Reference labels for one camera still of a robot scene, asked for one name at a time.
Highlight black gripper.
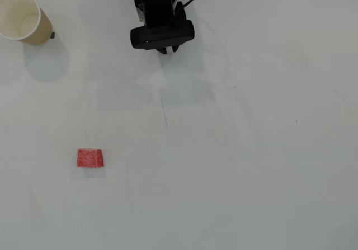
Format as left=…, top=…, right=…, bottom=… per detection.
left=136, top=0, right=187, bottom=55

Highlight red foam cube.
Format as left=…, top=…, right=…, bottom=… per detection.
left=76, top=148, right=105, bottom=168

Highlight beige paper cup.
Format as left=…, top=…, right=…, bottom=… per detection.
left=0, top=0, right=53, bottom=46

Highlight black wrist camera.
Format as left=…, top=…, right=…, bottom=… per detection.
left=130, top=20, right=195, bottom=51

